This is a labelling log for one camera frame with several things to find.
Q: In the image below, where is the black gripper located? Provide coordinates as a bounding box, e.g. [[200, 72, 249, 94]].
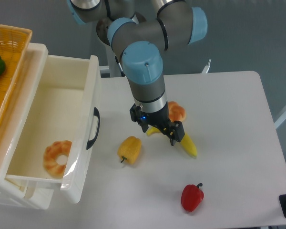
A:
[[130, 103, 184, 146]]

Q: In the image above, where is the white drawer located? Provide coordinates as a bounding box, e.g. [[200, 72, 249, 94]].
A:
[[6, 55, 101, 209]]

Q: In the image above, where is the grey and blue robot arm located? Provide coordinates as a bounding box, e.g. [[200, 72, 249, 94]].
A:
[[67, 0, 208, 145]]

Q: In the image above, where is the white plastic drawer cabinet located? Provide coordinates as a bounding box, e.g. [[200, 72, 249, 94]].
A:
[[0, 43, 53, 209]]

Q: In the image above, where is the knotted bread roll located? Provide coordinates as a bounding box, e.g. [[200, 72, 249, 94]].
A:
[[168, 101, 187, 122]]

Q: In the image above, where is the yellow bell pepper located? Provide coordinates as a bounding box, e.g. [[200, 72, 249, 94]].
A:
[[117, 136, 142, 165]]

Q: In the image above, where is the yellow banana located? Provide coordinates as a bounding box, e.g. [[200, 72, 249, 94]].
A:
[[146, 127, 197, 157]]

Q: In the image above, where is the red bell pepper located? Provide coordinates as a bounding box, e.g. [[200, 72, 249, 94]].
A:
[[181, 183, 204, 212]]

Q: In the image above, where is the orange woven basket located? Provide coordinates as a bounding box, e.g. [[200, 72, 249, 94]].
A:
[[0, 24, 32, 125]]

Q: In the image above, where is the ring-shaped bread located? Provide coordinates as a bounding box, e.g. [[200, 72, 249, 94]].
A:
[[43, 140, 72, 178]]

